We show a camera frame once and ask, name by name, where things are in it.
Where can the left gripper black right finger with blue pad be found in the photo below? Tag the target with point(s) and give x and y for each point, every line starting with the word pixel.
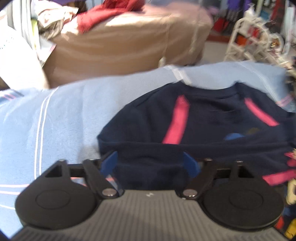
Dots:
pixel 231 196

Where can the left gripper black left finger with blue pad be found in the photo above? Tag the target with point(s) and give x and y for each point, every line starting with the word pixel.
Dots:
pixel 65 195

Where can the navy Mickey Mouse sweatshirt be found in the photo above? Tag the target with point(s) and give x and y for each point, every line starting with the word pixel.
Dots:
pixel 239 123

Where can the pile of unfolded clothes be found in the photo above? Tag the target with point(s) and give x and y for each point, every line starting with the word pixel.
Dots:
pixel 49 17

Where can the light blue striped bed sheet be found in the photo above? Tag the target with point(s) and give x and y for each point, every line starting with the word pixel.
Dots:
pixel 41 127

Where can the white metal rack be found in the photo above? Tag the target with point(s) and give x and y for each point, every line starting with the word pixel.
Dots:
pixel 252 40

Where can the dark red cloth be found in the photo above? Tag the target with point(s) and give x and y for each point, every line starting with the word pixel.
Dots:
pixel 106 10

